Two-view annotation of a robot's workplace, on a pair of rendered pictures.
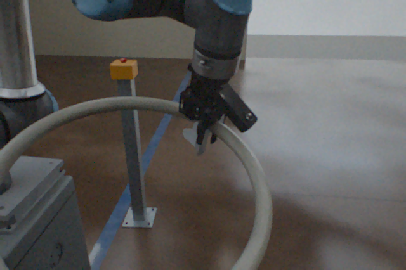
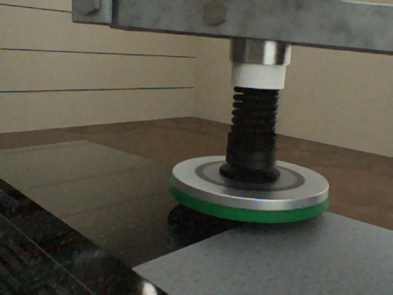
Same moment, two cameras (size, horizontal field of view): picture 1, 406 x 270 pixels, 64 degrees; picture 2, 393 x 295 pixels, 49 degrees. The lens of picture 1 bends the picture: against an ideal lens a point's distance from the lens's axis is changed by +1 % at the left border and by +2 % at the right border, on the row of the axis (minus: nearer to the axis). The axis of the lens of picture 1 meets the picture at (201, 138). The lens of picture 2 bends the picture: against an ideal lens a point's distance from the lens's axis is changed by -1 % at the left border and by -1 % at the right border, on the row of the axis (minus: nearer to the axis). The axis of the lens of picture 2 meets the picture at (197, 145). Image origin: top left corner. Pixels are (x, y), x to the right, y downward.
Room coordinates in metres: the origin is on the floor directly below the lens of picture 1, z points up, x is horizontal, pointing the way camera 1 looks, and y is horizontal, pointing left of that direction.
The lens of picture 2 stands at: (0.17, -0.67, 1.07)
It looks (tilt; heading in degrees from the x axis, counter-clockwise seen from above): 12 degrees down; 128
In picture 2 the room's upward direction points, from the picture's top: 3 degrees clockwise
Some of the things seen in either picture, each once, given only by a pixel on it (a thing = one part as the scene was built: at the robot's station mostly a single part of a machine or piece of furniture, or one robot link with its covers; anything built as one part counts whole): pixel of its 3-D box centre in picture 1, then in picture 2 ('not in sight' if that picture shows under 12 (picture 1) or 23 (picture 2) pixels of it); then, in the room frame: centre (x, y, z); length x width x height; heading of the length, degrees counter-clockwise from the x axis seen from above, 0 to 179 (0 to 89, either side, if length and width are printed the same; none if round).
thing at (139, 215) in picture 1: (132, 149); not in sight; (1.76, 0.42, 0.54); 0.20 x 0.20 x 1.09; 87
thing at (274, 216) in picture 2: not in sight; (248, 181); (-0.13, -0.17, 0.90); 0.22 x 0.22 x 0.04
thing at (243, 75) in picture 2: not in sight; (258, 73); (-0.13, -0.17, 1.05); 0.07 x 0.07 x 0.04
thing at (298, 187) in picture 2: not in sight; (248, 178); (-0.13, -0.17, 0.91); 0.21 x 0.21 x 0.01
